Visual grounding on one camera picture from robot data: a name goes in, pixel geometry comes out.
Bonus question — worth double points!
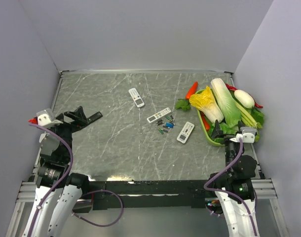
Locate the green napa cabbage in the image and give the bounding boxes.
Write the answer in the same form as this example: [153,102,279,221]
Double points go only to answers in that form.
[211,78,241,128]

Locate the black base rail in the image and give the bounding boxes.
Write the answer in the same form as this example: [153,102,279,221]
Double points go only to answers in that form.
[89,180,217,208]

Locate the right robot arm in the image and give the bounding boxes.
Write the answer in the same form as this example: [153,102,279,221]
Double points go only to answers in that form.
[204,121,260,237]

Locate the white remote far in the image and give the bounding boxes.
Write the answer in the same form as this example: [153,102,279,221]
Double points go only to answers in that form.
[129,88,145,108]

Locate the black remote control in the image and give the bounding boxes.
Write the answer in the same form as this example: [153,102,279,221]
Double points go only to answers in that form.
[87,112,103,124]

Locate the green lettuce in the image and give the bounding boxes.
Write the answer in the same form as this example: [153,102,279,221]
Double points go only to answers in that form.
[209,122,238,139]

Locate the orange carrot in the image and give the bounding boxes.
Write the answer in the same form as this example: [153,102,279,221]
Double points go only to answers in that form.
[185,81,198,100]

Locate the celery stalks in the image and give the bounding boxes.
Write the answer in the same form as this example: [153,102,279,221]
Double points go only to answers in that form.
[235,102,263,128]

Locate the blue battery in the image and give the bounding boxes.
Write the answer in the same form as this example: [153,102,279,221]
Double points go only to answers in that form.
[166,122,174,127]

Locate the white remote middle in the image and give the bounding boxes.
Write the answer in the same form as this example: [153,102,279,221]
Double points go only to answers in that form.
[147,107,172,123]

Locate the red chili pepper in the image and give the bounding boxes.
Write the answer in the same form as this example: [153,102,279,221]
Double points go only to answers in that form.
[226,83,263,109]

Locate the green leaf by carrot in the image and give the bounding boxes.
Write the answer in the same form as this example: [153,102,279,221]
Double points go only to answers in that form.
[175,99,191,111]

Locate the white remote with blue button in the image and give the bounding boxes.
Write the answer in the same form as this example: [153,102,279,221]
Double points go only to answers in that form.
[177,121,194,144]

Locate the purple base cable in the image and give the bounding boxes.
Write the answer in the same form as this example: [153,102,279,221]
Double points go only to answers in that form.
[71,190,124,227]

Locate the white eggplant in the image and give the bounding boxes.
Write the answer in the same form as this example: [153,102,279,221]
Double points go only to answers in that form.
[234,89,255,109]

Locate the red pepper in tray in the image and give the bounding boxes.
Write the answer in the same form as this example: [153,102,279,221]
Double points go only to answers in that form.
[200,111,210,131]

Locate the green plastic tray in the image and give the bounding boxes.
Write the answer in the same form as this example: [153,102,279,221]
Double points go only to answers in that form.
[195,88,255,148]

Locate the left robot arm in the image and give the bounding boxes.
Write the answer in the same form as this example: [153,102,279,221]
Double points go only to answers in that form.
[22,106,94,237]

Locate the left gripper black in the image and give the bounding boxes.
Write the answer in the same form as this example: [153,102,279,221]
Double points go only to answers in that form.
[45,105,87,159]

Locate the yellow napa cabbage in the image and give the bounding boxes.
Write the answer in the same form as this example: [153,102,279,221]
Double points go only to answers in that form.
[189,86,224,123]

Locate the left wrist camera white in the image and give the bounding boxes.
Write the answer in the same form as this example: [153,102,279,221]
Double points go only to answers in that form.
[29,108,63,128]

